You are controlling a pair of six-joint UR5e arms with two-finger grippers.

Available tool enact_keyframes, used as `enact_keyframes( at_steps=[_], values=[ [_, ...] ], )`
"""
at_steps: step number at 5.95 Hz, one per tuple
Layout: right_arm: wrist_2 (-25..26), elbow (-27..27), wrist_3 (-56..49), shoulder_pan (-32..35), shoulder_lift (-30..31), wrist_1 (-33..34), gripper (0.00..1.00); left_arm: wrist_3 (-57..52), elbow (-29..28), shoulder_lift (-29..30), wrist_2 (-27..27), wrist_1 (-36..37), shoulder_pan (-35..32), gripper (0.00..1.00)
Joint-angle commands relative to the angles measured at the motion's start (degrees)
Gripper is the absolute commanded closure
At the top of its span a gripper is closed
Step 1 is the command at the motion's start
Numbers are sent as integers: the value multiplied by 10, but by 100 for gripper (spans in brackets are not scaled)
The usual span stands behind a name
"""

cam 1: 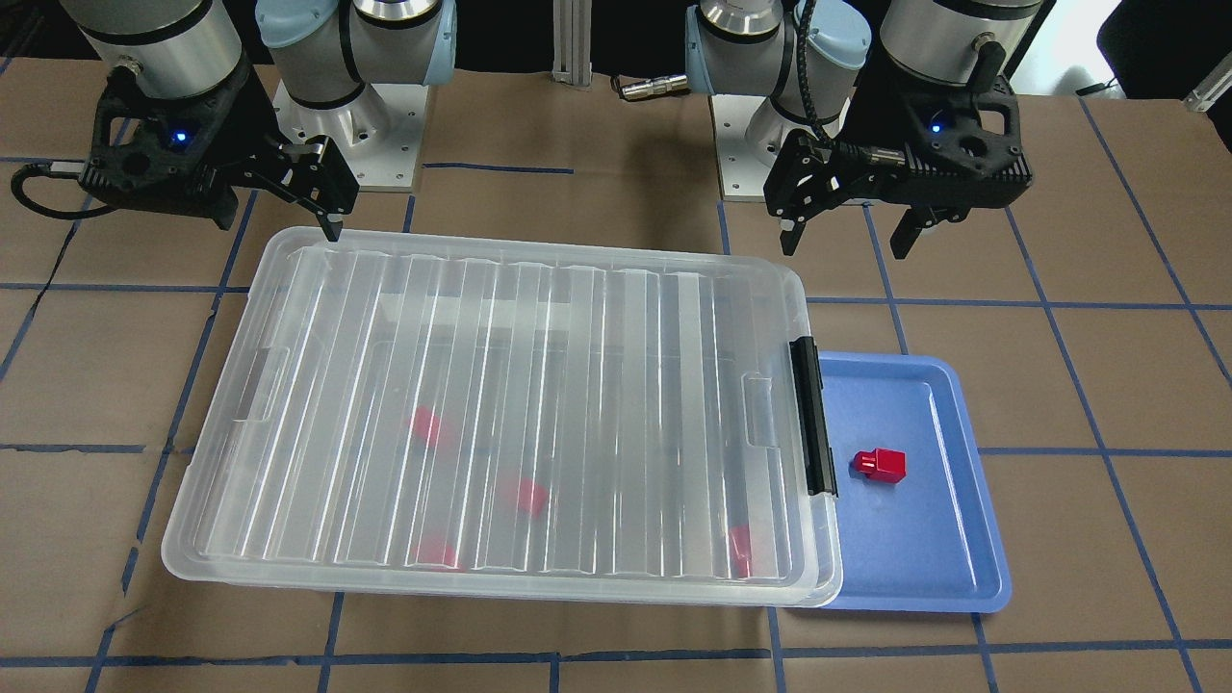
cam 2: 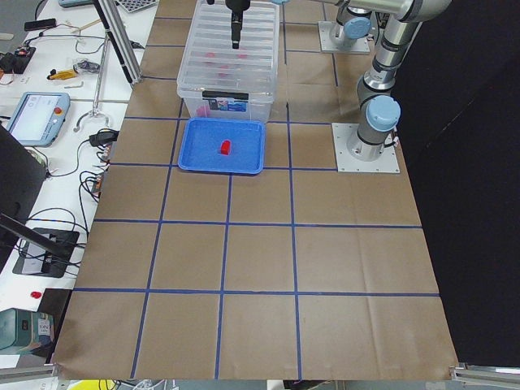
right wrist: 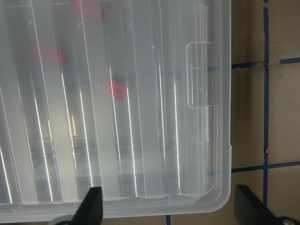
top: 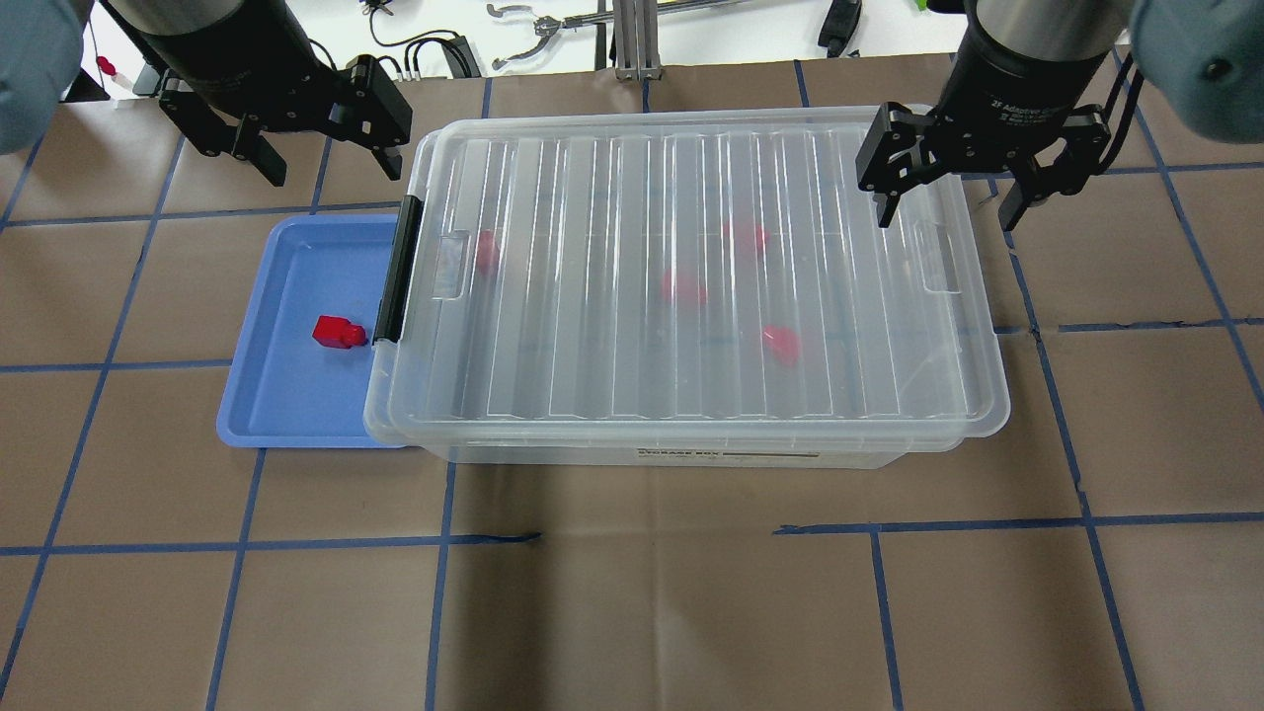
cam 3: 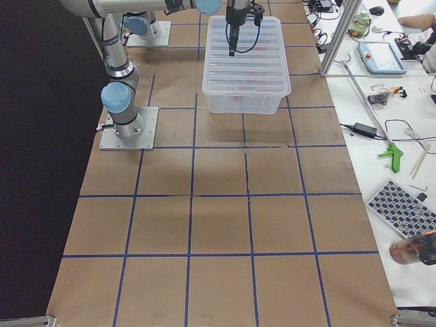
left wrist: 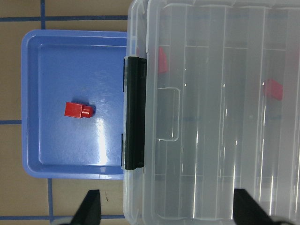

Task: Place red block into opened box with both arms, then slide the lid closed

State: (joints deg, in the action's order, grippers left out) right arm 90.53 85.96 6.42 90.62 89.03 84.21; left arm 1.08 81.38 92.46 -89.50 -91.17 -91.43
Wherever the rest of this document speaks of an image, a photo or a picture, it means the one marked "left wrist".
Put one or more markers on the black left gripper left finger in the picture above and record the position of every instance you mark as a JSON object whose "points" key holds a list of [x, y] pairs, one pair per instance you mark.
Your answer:
{"points": [[89, 212]]}

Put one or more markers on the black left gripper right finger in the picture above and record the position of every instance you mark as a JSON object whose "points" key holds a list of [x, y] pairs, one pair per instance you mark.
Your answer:
{"points": [[246, 211]]}

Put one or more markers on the clear plastic box lid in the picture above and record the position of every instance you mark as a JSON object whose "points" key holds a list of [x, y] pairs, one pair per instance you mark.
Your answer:
{"points": [[210, 128]]}

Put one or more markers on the clear plastic storage box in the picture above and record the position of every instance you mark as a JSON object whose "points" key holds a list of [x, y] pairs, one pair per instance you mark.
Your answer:
{"points": [[136, 46]]}

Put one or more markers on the red block under lid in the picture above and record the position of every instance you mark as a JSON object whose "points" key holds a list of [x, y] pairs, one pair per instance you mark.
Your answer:
{"points": [[273, 89]]}

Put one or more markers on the blue plastic tray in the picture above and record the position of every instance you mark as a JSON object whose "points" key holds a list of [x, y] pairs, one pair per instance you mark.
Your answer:
{"points": [[86, 67]]}

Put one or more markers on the black box latch handle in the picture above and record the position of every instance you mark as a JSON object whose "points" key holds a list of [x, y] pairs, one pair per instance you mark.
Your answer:
{"points": [[135, 78]]}

